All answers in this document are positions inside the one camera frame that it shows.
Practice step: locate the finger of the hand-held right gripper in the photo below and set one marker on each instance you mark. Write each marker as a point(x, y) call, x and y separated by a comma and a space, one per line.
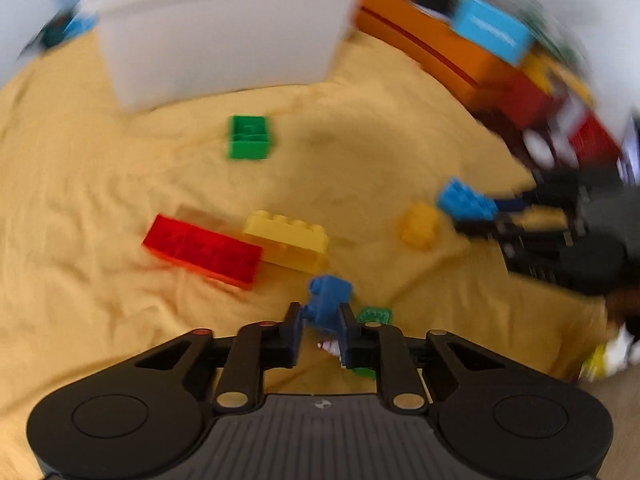
point(512, 202)
point(482, 229)

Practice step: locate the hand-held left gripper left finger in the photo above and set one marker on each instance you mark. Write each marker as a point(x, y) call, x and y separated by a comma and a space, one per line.
point(295, 335)

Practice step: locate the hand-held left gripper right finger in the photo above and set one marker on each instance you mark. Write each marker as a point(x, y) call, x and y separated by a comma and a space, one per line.
point(347, 340)

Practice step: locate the light blue toy brick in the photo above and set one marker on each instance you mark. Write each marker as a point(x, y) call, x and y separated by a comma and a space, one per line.
point(465, 202)

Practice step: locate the white plastic container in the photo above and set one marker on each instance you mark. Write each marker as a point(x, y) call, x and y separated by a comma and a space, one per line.
point(220, 35)

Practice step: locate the green toy piece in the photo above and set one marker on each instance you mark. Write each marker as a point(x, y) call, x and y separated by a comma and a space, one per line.
point(374, 316)

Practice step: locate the small yellow toy brick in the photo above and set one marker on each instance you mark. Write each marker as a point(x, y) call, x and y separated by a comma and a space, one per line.
point(420, 225)

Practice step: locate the long yellow toy brick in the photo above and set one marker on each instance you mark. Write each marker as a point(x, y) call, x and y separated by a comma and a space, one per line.
point(290, 240)

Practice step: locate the red box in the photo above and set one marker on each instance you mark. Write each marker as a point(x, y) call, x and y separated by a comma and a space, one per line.
point(590, 135)

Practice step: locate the white yellow object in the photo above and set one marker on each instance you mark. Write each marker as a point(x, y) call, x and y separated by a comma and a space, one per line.
point(610, 357)

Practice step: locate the long red toy brick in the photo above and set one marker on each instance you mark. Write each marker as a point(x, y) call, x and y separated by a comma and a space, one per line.
point(205, 250)

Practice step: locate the orange box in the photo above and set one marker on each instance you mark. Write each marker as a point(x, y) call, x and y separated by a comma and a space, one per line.
point(440, 60)

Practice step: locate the light blue box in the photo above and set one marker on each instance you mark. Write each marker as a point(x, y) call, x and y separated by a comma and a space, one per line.
point(492, 27)

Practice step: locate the green toy brick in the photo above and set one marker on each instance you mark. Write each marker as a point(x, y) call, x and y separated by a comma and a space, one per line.
point(250, 135)

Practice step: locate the yellow cloth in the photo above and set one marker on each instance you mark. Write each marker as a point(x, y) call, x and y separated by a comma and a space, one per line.
point(100, 170)

